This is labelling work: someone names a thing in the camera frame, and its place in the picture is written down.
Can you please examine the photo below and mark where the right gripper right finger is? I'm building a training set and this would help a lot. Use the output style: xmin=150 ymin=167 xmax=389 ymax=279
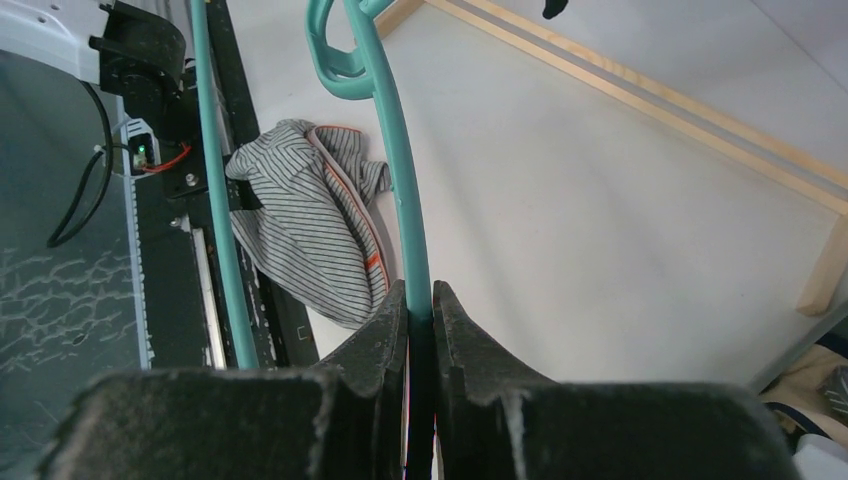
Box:
xmin=433 ymin=281 xmax=798 ymax=479

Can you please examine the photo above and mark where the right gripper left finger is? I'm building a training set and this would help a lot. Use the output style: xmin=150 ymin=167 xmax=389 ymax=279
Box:
xmin=36 ymin=282 xmax=407 ymax=479

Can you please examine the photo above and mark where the grey striped underwear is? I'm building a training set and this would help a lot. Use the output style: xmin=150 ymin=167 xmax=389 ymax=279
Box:
xmin=225 ymin=119 xmax=391 ymax=330

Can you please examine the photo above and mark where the teal hanger front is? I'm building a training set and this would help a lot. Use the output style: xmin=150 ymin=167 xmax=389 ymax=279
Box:
xmin=190 ymin=1 xmax=433 ymax=369

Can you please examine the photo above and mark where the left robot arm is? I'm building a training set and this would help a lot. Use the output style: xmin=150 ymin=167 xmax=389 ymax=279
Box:
xmin=1 ymin=1 xmax=197 ymax=141

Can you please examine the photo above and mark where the black hanging underwear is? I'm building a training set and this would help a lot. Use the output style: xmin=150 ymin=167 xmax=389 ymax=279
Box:
xmin=542 ymin=0 xmax=570 ymax=20

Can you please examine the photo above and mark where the brown garment in basket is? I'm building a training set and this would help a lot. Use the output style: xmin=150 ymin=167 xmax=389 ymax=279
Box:
xmin=760 ymin=344 xmax=847 ymax=450

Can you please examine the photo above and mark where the dark green laundry basket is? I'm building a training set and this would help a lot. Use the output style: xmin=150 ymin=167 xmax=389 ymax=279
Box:
xmin=749 ymin=301 xmax=847 ymax=393

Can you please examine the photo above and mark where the wooden clothes rack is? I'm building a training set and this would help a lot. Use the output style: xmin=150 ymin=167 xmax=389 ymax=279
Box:
xmin=370 ymin=0 xmax=848 ymax=318

